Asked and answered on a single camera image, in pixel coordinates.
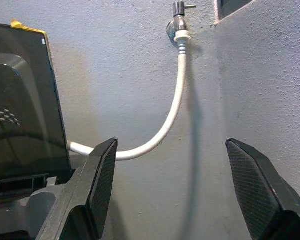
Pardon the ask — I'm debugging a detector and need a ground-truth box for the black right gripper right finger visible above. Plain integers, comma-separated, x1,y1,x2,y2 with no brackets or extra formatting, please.
225,137,300,240

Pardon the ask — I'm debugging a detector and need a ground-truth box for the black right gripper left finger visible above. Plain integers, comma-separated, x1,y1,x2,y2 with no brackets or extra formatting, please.
36,137,119,240

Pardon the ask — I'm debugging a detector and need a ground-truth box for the grey top-load washing machine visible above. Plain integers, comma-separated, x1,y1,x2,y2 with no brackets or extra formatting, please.
0,159,91,240

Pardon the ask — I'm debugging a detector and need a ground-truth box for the dark tinted washer lid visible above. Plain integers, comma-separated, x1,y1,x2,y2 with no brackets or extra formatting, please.
0,19,72,183

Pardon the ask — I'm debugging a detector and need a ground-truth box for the white water inlet hose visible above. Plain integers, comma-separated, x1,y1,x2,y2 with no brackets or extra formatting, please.
67,29,191,161

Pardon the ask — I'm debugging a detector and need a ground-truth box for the chrome wall faucet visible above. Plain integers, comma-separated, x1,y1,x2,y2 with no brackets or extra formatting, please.
165,1,197,39

